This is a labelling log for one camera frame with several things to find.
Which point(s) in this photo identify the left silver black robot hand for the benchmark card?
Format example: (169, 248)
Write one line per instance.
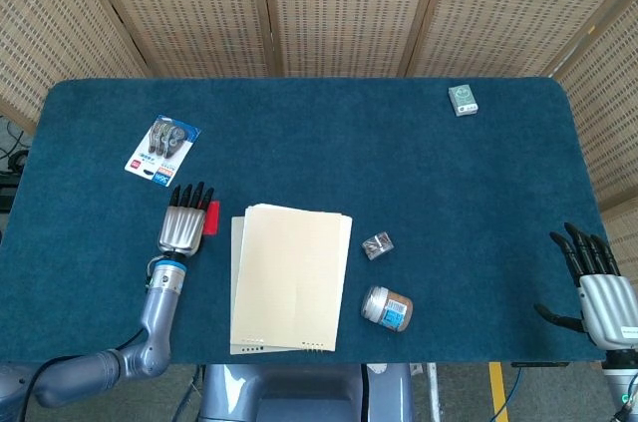
(182, 230)

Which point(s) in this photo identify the grey blue robot torso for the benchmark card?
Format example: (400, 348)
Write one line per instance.
(299, 392)

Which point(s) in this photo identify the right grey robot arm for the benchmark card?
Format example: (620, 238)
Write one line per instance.
(620, 382)

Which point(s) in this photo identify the blue-label jar with silver lid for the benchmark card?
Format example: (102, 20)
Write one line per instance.
(386, 308)

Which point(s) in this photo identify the red rectangular card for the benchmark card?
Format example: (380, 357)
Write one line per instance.
(213, 220)

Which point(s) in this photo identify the blue felt table mat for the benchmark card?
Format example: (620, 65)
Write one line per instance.
(319, 152)

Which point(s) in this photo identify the woven bamboo screen panel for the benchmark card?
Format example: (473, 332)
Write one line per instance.
(613, 118)
(189, 8)
(349, 8)
(498, 8)
(40, 43)

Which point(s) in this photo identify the correction tape blister pack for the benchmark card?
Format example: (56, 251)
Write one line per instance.
(162, 150)

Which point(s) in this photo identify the black equipment box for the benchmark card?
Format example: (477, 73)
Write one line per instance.
(7, 190)

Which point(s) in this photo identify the black table bracket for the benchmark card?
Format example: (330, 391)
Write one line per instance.
(541, 364)

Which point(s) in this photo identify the white table leg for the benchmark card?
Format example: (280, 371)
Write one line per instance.
(432, 392)

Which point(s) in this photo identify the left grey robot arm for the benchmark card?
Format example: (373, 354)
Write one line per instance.
(159, 302)

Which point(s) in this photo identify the green card box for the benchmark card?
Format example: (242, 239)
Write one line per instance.
(463, 100)

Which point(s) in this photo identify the pale loose-leaf pad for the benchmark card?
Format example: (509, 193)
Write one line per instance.
(235, 292)

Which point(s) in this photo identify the cream paper stack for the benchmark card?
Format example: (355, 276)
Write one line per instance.
(294, 277)

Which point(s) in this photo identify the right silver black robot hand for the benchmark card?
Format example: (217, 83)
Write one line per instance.
(610, 307)

